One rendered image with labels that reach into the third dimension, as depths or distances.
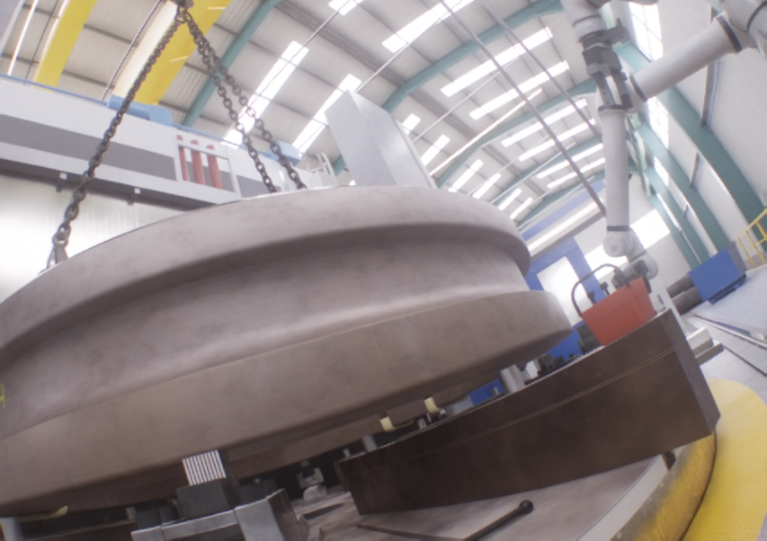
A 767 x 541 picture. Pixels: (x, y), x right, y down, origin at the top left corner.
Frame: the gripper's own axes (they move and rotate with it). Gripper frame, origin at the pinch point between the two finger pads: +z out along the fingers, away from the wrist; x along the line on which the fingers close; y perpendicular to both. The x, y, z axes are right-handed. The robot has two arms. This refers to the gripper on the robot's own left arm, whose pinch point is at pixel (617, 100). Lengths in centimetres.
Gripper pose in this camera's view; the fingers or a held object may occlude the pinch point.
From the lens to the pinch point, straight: 115.0
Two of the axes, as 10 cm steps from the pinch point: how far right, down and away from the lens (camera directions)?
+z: 2.6, 9.6, 0.1
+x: -7.9, 2.2, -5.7
